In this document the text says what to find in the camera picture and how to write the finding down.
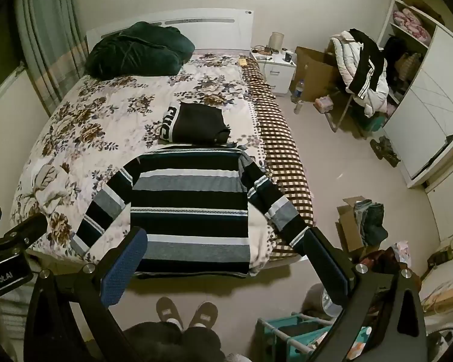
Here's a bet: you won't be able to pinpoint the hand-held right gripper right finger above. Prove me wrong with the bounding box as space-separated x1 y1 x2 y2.
303 227 428 362

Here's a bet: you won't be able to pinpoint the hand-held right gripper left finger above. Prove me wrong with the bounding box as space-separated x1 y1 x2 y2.
24 226 149 362

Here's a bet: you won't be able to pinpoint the striped knit sweater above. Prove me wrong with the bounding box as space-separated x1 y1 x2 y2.
71 145 310 278

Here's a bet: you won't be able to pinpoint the small cardboard box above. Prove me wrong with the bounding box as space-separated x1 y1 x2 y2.
337 195 389 261

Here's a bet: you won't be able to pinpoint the crumpled white cloth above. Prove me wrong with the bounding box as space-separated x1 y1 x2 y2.
32 164 72 214

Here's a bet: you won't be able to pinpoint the grey slipper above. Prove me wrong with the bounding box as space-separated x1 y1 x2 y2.
189 302 218 329
156 297 184 329

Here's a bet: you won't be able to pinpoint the teal laundry rack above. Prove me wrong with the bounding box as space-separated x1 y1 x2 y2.
257 311 374 362

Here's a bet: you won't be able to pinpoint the person's black trousers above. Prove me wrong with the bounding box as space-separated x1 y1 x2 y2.
123 320 227 362

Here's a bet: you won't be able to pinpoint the brown checked blanket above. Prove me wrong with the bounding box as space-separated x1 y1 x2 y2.
242 58 314 261

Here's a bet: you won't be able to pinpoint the dark shoes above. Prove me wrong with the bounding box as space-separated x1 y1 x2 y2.
370 136 401 167

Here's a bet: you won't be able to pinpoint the floral blanket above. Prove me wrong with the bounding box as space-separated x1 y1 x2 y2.
9 53 272 272

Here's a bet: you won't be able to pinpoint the chair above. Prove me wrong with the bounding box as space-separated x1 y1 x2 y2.
323 94 367 133

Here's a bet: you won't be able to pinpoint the black garment with white lettering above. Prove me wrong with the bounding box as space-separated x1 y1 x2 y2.
159 102 232 147

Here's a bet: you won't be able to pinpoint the window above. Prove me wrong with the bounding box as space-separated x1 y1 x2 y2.
0 8 25 95

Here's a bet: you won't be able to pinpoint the plastic water bottle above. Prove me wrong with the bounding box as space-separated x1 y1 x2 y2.
291 79 306 103

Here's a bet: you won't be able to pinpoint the green curtain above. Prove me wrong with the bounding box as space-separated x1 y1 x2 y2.
14 0 89 116

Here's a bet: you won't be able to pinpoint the large cardboard box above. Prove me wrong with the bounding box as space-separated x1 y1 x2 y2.
289 45 342 102

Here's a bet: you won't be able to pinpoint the white nightstand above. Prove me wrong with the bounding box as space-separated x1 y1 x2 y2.
249 47 298 97

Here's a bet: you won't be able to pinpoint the black jacket with white stripe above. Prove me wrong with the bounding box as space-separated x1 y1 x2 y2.
345 28 387 100

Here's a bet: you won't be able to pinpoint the dark green pillows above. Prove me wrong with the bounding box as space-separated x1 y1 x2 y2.
85 21 196 81

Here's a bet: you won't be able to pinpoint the white bed headboard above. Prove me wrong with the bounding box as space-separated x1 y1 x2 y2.
86 8 254 51

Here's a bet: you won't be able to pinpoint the pink bedding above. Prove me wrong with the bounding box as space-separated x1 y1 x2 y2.
394 8 432 42

